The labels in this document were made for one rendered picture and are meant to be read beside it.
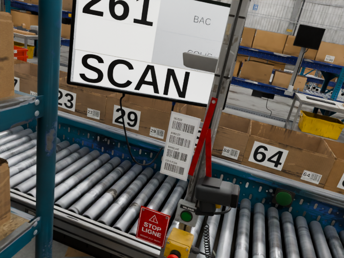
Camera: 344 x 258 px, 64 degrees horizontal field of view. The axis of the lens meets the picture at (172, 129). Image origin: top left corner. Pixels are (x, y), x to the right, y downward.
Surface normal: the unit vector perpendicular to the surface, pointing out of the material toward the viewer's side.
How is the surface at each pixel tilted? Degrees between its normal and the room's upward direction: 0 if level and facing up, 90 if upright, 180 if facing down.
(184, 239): 0
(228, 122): 90
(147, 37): 86
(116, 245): 90
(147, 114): 90
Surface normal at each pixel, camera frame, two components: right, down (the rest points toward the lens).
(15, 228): 0.18, -0.92
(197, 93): 0.06, 0.29
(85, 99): -0.29, 0.29
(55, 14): 0.70, 0.37
